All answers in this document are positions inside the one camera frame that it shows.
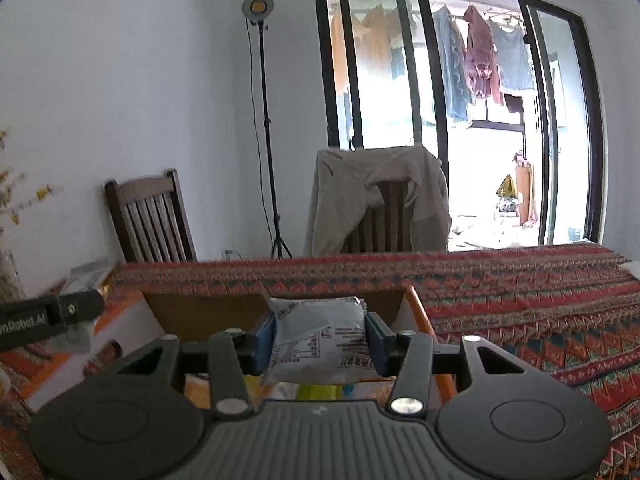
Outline white grey snack bag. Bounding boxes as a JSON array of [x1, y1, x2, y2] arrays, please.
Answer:
[[262, 297, 381, 386]]

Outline yellow flower branches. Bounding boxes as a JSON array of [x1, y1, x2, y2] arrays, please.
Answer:
[[0, 128, 62, 235]]

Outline beige jacket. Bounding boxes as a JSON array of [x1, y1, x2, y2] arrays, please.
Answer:
[[305, 145, 451, 257]]

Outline black framed glass door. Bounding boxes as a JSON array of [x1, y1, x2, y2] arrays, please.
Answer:
[[316, 0, 604, 250]]

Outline wooden chair with jacket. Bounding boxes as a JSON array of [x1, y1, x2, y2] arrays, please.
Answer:
[[342, 181, 412, 254]]

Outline dark wooden chair left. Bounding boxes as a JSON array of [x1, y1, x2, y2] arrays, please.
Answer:
[[104, 169, 198, 263]]

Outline light blue hanging shirt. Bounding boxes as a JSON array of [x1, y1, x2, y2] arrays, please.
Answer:
[[488, 21, 535, 96]]

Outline green snack bag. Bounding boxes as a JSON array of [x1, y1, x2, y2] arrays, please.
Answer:
[[295, 384, 343, 402]]

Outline blue hanging garment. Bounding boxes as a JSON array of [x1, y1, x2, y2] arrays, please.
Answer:
[[432, 6, 473, 124]]

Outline red patterned tablecloth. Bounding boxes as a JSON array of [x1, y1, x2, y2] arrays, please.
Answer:
[[0, 242, 640, 480]]

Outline floral ceramic vase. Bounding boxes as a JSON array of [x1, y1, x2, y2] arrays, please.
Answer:
[[0, 248, 25, 304]]

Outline tripod studio light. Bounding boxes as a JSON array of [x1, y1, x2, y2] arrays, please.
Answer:
[[241, 0, 293, 259]]

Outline pink hanging shirt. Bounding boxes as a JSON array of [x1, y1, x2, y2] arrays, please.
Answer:
[[462, 4, 504, 105]]

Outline orange white cardboard box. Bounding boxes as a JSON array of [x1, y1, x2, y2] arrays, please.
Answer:
[[1, 287, 435, 413]]

